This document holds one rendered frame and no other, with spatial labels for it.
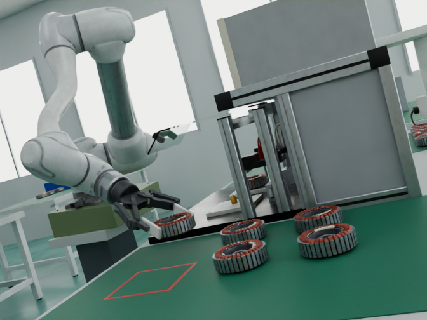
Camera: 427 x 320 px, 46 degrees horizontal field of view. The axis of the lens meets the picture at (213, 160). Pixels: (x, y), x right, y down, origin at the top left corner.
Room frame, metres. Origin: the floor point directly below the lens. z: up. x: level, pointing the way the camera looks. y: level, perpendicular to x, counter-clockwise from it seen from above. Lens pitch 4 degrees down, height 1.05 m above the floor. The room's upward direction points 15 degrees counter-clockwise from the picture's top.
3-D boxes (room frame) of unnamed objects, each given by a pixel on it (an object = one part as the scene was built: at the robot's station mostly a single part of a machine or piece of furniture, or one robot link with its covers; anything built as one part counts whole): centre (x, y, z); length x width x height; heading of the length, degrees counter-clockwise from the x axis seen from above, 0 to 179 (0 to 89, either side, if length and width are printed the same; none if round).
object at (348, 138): (1.23, -0.33, 0.91); 0.28 x 0.03 x 0.32; 69
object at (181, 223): (1.27, 0.14, 0.82); 0.11 x 0.11 x 0.04
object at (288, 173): (1.74, -0.25, 0.80); 0.07 x 0.05 x 0.06; 159
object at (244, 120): (1.64, -0.16, 1.03); 0.62 x 0.01 x 0.03; 159
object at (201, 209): (1.67, -0.09, 0.76); 0.64 x 0.47 x 0.02; 159
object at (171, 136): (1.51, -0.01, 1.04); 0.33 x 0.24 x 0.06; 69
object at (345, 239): (0.96, -0.17, 0.77); 0.11 x 0.11 x 0.04
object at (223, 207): (1.57, -0.03, 0.78); 0.15 x 0.15 x 0.01; 69
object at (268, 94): (1.57, -0.37, 1.09); 0.68 x 0.44 x 0.05; 159
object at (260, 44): (1.55, -0.37, 1.22); 0.44 x 0.39 x 0.20; 159
